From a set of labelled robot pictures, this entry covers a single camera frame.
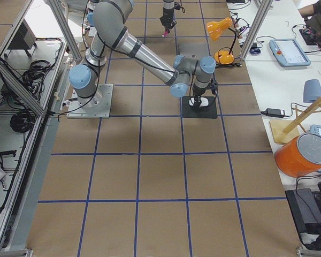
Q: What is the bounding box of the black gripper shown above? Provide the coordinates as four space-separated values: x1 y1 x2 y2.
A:
160 16 177 34
192 91 204 109

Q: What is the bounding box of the white computer mouse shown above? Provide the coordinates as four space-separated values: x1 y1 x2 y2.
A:
189 97 209 108

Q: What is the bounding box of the black mousepad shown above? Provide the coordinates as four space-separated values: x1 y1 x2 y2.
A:
181 96 218 119

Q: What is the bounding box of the orange desk lamp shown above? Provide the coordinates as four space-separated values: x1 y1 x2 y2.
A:
206 17 236 65

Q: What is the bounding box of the black power adapter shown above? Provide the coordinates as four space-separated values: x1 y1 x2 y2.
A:
261 108 285 118

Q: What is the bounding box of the wooden stand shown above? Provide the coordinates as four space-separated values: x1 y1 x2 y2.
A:
270 96 321 144

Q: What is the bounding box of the blue teach pendant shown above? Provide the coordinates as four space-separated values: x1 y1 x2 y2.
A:
269 39 311 67

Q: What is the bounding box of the grey blue curved object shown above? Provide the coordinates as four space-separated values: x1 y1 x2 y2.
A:
303 79 321 103

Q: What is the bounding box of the orange cylindrical container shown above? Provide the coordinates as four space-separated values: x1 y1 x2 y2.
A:
274 133 321 177

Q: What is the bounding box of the black box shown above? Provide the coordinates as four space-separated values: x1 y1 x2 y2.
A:
285 188 321 235

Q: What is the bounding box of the aluminium frame post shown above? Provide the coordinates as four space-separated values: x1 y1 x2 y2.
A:
240 0 273 61

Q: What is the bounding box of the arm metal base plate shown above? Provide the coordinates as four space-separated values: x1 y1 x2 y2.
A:
66 84 114 118

